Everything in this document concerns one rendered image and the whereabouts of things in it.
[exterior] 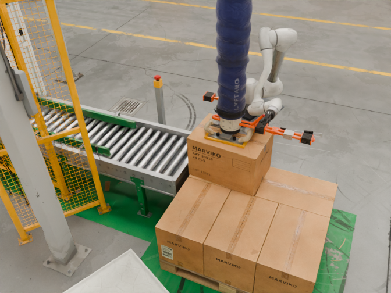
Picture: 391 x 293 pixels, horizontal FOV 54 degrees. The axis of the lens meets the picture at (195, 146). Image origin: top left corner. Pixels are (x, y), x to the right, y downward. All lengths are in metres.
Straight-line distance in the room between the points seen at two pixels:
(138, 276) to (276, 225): 1.24
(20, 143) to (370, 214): 3.09
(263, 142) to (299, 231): 0.73
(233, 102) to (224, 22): 0.60
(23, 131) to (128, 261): 1.11
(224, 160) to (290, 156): 1.54
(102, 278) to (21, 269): 1.63
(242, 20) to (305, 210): 1.52
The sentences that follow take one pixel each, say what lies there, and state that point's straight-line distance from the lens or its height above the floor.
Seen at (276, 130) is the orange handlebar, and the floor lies 1.09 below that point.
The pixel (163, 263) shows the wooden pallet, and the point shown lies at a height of 0.10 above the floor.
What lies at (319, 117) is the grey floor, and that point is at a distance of 5.17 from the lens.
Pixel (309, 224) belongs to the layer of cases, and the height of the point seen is 0.54.
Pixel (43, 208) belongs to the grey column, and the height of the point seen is 0.73.
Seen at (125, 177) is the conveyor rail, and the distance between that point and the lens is 3.55.
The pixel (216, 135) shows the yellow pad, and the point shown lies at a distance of 3.09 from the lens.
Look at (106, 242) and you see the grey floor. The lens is 3.69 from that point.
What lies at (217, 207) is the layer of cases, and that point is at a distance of 3.10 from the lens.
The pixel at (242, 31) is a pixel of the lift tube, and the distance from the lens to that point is 2.63.
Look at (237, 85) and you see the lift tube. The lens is 2.80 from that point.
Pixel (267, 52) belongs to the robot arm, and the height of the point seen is 1.46.
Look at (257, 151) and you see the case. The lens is 2.99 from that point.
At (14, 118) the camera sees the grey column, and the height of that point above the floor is 1.51.
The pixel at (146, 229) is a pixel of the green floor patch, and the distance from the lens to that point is 3.71.
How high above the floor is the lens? 2.84
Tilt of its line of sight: 39 degrees down
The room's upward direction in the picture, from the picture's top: 2 degrees counter-clockwise
